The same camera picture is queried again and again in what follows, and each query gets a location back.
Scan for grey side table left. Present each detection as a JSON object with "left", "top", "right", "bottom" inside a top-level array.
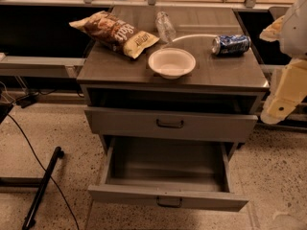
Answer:
[{"left": 0, "top": 54, "right": 85, "bottom": 79}]

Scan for clear plastic bottle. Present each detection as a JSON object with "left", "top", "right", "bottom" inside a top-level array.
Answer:
[{"left": 155, "top": 11, "right": 176, "bottom": 43}]

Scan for grey bottom drawer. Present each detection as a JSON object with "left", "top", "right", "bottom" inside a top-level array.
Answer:
[{"left": 88, "top": 137, "right": 248, "bottom": 212}]

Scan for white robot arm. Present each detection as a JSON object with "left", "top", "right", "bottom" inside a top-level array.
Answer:
[{"left": 260, "top": 0, "right": 307, "bottom": 125}]

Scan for black stand leg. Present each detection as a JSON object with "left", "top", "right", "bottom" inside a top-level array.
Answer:
[{"left": 22, "top": 147, "right": 64, "bottom": 230}]

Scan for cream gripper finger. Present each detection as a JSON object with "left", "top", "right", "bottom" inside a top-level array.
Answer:
[{"left": 259, "top": 15, "right": 284, "bottom": 42}]

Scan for blue soda can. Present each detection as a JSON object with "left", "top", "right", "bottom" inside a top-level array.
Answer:
[{"left": 212, "top": 34, "right": 251, "bottom": 56}]

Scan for black floor cable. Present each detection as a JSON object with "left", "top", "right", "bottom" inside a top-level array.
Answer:
[{"left": 6, "top": 112, "right": 81, "bottom": 230}]

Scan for brown chip bag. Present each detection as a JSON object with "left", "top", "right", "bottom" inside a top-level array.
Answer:
[{"left": 69, "top": 11, "right": 159, "bottom": 59}]

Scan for grey drawer cabinet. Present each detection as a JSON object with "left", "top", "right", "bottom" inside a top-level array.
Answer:
[{"left": 78, "top": 7, "right": 269, "bottom": 148}]

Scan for white paper bowl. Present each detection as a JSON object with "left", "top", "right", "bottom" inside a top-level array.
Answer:
[{"left": 148, "top": 48, "right": 196, "bottom": 80}]

